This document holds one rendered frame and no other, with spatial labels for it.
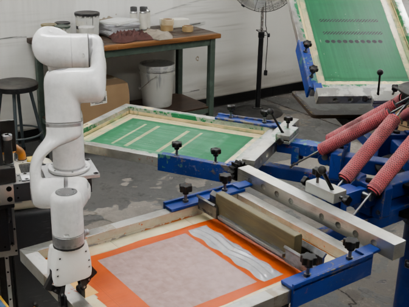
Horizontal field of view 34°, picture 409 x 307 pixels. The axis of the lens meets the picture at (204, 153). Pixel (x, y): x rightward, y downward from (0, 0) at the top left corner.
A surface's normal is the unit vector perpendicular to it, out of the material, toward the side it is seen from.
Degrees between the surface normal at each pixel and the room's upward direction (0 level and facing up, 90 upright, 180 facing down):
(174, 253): 0
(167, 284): 0
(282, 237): 90
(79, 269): 94
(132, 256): 0
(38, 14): 90
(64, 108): 78
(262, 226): 90
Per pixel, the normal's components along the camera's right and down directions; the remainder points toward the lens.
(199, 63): 0.59, 0.29
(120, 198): 0.02, -0.94
